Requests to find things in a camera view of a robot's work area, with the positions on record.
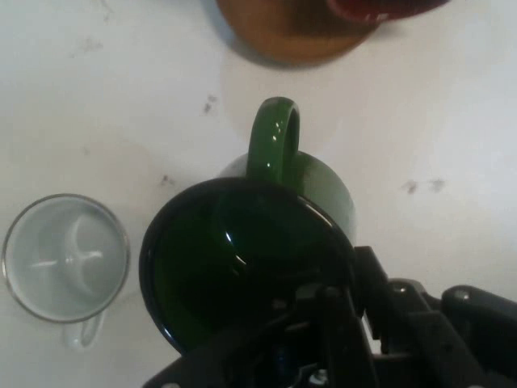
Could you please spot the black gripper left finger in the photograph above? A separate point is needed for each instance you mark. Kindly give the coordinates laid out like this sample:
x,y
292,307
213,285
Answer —
x,y
323,347

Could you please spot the brown wooden mug tree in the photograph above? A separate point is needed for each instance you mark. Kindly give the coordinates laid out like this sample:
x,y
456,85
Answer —
x,y
291,40

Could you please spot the white mug with metal rim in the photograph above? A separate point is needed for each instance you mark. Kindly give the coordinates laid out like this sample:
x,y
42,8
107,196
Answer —
x,y
48,242

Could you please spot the green ceramic mug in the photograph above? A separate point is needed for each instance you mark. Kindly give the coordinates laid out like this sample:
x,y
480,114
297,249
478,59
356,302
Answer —
x,y
274,137

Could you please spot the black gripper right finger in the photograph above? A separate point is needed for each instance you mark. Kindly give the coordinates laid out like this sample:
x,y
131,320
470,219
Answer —
x,y
444,343

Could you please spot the red ceramic mug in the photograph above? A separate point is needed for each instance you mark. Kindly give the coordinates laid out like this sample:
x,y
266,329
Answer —
x,y
363,8

